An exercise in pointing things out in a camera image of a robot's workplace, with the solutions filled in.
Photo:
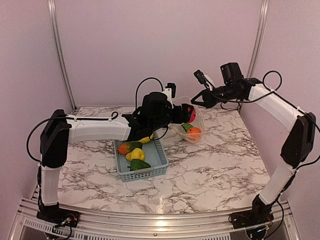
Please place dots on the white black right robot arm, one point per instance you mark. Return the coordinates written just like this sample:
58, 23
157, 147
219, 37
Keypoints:
294, 142

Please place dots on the green toy watermelon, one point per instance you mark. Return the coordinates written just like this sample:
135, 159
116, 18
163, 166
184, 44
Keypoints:
186, 126

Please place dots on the clear zip top bag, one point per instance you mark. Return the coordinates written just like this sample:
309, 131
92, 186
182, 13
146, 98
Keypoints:
198, 122

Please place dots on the green toy bell pepper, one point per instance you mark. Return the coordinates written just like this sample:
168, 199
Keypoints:
137, 164

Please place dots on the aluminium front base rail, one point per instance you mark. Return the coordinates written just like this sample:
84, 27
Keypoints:
108, 225

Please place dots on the green orange toy mango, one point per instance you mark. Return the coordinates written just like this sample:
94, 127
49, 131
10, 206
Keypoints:
128, 147

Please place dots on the aluminium frame post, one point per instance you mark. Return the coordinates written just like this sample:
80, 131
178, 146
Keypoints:
59, 51
259, 37

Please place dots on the aluminium right frame post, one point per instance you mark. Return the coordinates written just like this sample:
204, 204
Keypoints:
259, 37

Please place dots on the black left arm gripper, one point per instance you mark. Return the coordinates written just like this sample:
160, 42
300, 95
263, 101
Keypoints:
186, 116

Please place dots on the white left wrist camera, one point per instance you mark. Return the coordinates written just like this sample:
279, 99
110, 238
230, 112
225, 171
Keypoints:
170, 91

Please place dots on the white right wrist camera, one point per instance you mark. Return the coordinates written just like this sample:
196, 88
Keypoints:
204, 79

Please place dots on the orange toy orange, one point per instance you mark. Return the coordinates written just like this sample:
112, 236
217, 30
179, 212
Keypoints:
194, 134

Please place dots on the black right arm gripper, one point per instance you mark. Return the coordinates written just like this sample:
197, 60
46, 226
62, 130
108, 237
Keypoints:
208, 101

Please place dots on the light blue perforated basket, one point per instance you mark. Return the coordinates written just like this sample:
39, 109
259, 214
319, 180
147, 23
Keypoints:
155, 156

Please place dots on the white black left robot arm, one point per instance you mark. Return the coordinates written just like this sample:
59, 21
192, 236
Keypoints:
61, 130

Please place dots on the yellow toy banana bunch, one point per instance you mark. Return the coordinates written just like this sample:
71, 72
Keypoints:
147, 139

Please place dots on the red toy apple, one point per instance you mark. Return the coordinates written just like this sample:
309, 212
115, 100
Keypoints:
192, 113

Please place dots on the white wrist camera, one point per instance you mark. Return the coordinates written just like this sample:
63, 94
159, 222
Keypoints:
204, 79
170, 91

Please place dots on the aluminium left frame post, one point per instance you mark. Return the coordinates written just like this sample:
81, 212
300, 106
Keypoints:
59, 51

